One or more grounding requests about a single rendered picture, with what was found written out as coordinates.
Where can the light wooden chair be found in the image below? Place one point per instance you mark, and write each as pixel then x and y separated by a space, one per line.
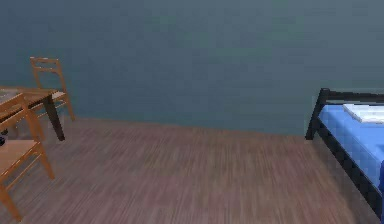
pixel 16 151
pixel 50 68

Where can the white pillow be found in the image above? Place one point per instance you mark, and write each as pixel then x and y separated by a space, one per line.
pixel 365 114

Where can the brown wooden table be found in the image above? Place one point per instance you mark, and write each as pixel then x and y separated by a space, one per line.
pixel 38 95

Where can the black bed with blue cover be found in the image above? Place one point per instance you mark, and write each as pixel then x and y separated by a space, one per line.
pixel 356 133

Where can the small black object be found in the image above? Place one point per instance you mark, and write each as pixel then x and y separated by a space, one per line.
pixel 1 140

